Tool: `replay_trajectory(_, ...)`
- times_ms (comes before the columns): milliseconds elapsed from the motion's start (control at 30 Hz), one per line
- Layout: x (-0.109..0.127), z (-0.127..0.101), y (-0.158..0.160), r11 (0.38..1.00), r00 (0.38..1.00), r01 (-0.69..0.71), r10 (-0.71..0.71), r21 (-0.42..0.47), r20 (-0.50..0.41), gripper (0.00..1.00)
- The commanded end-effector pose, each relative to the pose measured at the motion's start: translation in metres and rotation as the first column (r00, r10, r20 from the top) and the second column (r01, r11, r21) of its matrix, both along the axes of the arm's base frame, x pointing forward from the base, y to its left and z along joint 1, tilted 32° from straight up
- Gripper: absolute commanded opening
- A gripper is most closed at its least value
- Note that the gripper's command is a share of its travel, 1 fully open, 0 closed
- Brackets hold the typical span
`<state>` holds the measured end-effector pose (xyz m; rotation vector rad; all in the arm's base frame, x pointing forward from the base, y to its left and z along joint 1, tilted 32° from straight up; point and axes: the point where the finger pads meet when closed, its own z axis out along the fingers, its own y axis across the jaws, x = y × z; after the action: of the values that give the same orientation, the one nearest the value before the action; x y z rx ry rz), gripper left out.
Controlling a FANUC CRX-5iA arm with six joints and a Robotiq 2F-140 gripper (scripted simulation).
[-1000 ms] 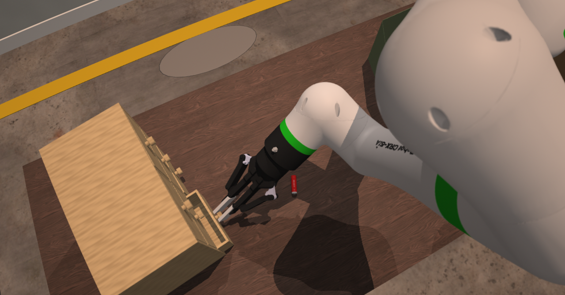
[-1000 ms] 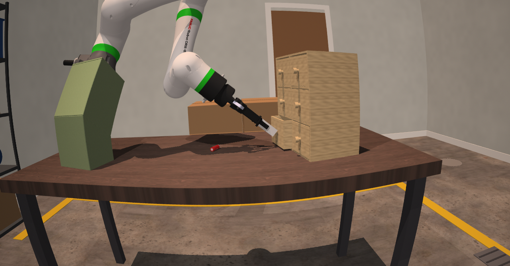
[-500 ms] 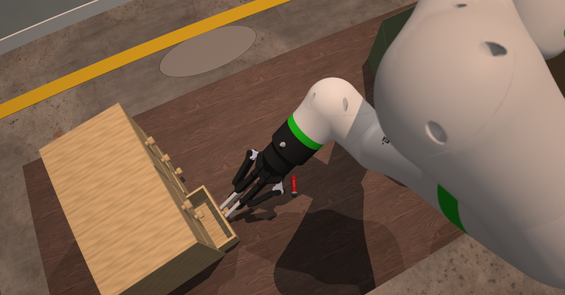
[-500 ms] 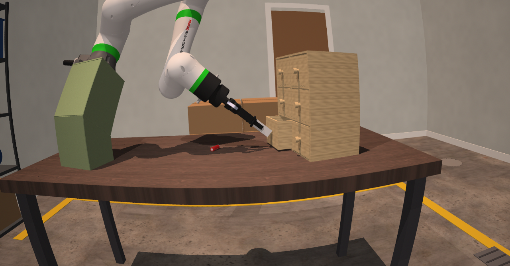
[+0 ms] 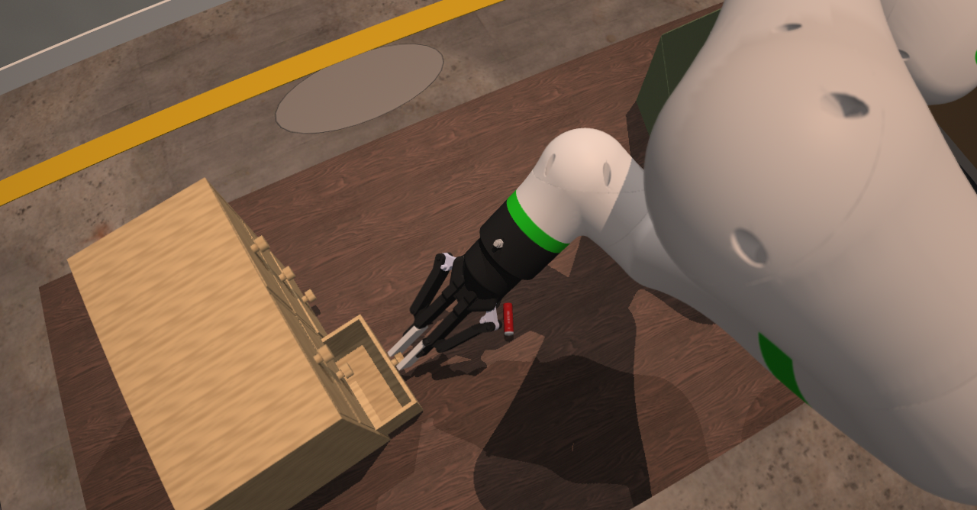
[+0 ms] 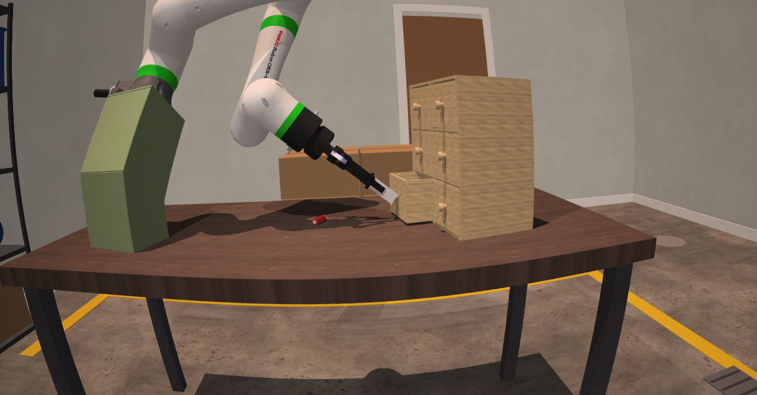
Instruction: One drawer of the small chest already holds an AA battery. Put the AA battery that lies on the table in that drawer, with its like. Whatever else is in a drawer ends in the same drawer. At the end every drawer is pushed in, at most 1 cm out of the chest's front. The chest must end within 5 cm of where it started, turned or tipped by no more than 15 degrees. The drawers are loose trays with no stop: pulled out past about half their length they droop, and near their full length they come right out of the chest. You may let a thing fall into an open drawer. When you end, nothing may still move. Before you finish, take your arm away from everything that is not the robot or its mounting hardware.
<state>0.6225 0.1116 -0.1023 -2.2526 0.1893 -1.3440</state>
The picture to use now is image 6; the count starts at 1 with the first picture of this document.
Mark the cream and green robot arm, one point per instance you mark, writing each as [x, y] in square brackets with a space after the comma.
[265, 105]

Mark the light wooden chest of drawers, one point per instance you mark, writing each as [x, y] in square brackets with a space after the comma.
[496, 148]

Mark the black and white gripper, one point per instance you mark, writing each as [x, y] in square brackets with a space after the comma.
[321, 144]

